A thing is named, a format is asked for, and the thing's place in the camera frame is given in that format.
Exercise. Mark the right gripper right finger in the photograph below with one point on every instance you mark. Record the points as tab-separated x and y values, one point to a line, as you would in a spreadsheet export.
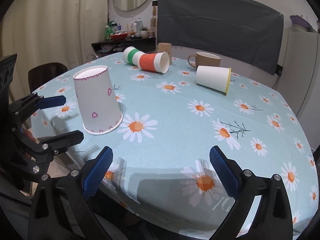
273	218

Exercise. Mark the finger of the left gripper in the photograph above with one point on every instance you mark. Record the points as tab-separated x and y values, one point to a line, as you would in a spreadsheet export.
61	143
50	102

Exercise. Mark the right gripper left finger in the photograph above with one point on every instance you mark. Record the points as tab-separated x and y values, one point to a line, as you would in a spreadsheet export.
48	218

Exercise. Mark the white paper cup pink hearts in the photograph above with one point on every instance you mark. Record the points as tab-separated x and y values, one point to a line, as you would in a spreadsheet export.
96	99

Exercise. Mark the white cup green band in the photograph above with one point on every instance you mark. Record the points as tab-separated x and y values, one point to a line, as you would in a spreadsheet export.
131	55

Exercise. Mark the white cup orange band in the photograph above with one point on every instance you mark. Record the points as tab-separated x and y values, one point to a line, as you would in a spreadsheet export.
156	62

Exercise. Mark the brown paper cup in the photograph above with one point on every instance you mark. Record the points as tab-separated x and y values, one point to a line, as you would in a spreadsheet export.
165	47

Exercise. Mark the white cup yellow inside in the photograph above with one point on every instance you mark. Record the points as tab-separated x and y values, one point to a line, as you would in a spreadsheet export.
216	78

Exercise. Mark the dark chair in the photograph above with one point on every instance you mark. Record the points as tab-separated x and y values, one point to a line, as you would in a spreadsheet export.
40	75

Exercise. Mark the beige curtain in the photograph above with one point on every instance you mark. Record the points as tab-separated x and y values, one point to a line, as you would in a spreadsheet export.
45	31

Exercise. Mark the green plastic bottle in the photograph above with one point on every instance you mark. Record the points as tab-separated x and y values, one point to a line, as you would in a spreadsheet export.
108	30

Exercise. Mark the daisy print blue tablecloth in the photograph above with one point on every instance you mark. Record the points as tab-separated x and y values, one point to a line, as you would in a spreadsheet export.
161	169

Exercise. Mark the red bowl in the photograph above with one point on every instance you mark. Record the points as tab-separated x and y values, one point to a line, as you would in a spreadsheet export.
119	36

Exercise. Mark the dark side shelf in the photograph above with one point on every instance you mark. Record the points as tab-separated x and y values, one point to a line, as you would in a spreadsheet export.
105	48

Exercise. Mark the small potted plant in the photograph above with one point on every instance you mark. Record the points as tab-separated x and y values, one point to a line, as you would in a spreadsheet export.
144	32

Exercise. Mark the white thermos bottle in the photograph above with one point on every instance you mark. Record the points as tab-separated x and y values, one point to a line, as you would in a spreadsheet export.
138	25

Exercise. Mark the white refrigerator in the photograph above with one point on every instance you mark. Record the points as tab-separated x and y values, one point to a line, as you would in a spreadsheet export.
299	82

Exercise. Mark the brown ceramic mug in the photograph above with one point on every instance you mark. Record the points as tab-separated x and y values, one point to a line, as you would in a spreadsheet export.
204	59

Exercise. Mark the dark grey cloth cover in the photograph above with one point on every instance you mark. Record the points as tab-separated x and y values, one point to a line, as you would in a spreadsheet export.
244	30

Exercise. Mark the purple pot on fridge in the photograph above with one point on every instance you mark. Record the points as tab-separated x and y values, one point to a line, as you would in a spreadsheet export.
298	21

